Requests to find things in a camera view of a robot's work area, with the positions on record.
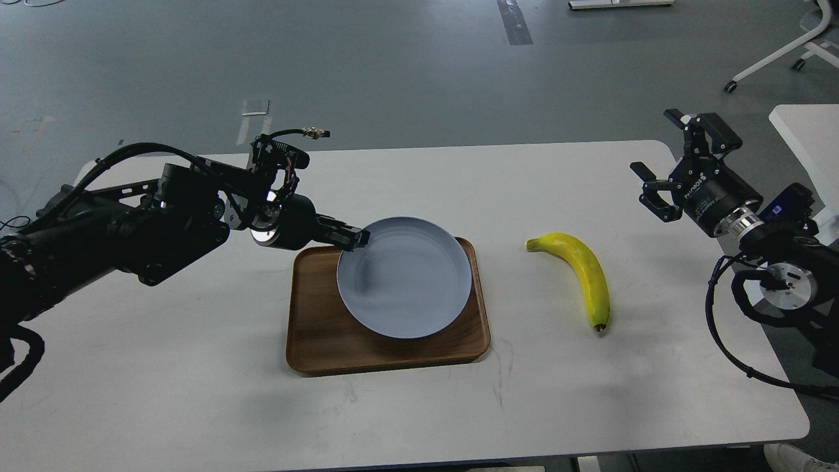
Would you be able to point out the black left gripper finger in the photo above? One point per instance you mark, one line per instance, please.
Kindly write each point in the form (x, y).
(343, 236)

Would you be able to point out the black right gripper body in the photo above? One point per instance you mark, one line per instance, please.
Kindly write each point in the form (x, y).
(708, 192)

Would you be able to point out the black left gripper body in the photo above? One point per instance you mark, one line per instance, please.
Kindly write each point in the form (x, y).
(298, 224)

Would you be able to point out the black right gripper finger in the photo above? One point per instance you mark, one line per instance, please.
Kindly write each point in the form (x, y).
(708, 139)
(665, 198)

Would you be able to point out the yellow banana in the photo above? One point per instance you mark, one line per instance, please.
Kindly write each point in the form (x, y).
(590, 275)

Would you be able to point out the blue round plate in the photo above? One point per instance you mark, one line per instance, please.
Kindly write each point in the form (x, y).
(410, 281)

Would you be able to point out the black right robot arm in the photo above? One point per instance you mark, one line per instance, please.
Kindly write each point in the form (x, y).
(789, 279)

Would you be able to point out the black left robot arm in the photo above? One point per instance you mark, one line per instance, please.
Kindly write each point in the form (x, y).
(152, 210)

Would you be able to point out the white side table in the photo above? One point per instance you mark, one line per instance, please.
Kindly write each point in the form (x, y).
(811, 132)

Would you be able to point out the brown wooden tray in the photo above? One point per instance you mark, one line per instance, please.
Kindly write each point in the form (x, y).
(323, 338)

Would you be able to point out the white wheeled stand base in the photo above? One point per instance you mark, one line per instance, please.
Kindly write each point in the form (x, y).
(819, 39)

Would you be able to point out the white shoe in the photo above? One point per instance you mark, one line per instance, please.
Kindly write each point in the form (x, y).
(785, 457)

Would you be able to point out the white floor base plate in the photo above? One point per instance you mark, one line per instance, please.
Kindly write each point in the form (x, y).
(616, 4)

